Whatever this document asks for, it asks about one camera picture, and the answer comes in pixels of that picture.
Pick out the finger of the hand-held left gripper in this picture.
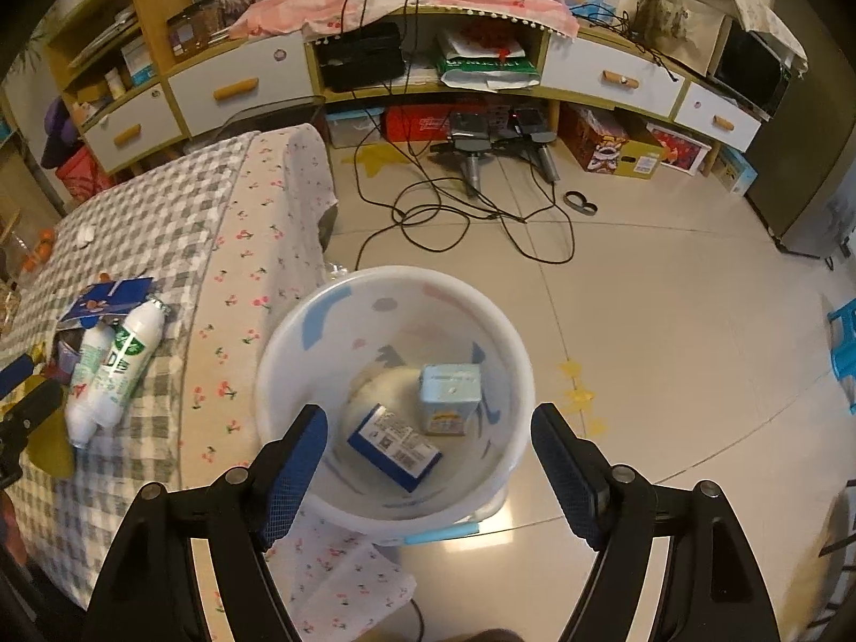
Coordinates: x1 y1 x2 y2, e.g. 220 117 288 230
0 380 63 446
0 356 34 398

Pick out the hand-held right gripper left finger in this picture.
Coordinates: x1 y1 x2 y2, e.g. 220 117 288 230
87 403 330 642

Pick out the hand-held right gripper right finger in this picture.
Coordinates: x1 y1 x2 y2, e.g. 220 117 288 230
530 402 782 642

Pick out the white bottle green label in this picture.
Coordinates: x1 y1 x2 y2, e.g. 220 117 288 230
65 322 116 448
94 300 170 427

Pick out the dark blue cardboard box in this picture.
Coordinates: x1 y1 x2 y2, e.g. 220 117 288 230
346 403 444 492

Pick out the blue snack packet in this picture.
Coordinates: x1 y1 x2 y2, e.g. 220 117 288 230
57 276 156 332

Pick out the light blue milk carton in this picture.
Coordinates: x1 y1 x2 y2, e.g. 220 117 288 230
418 363 484 438

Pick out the white plastic bucket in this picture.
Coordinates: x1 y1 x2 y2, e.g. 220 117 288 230
253 266 536 547

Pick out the clear glass jar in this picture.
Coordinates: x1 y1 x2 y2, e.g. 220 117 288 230
0 224 34 325

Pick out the grey white checked blanket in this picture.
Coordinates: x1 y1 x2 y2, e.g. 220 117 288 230
0 132 263 609

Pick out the purple cloth item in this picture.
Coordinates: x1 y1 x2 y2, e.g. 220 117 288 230
41 97 85 168

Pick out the blue plastic stool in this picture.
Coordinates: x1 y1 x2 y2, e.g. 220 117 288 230
828 301 856 416

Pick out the colourful printed cardboard box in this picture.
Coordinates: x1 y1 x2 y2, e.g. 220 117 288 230
558 103 666 180

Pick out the blue white small box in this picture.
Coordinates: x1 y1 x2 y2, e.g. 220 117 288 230
120 36 158 88

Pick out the black grey handheld device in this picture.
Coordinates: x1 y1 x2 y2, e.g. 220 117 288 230
428 111 510 198
509 105 564 185

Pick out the red framed picture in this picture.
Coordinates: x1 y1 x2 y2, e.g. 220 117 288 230
647 121 713 176

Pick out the blue printed box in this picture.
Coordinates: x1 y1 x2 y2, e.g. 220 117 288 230
712 146 760 196

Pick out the light blue storage box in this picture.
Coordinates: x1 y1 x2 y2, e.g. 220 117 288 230
325 109 385 148

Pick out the dark glass side table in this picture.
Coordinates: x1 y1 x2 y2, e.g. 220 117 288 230
220 99 328 143

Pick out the red cardboard box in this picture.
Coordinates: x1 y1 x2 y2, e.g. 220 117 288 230
381 105 456 143

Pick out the brown glass jar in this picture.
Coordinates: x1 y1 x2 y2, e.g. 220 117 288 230
166 10 196 58
190 0 223 48

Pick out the grey metal cabinet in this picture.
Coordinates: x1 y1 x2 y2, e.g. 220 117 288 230
745 60 856 258

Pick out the green white bag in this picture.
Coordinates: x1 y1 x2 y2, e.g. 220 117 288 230
436 47 544 93

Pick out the black electronics box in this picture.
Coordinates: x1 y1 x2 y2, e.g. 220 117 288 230
314 21 408 93

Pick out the white bag red print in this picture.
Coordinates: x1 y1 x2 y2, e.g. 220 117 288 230
438 28 529 63

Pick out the black appliance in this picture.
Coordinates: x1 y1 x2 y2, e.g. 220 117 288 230
712 20 793 118

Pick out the pink cloth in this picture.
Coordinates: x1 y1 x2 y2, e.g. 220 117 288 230
227 0 582 41

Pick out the beige cover cloth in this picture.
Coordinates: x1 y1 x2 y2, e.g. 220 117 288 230
669 0 810 74

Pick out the black floor cable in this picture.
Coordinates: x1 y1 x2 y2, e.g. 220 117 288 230
353 103 577 277

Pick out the small white drawer wooden handle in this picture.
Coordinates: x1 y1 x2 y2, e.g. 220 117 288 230
83 87 183 175
674 83 763 151

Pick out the wide white drawer wooden handle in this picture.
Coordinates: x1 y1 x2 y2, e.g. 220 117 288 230
167 33 315 138
540 36 686 118

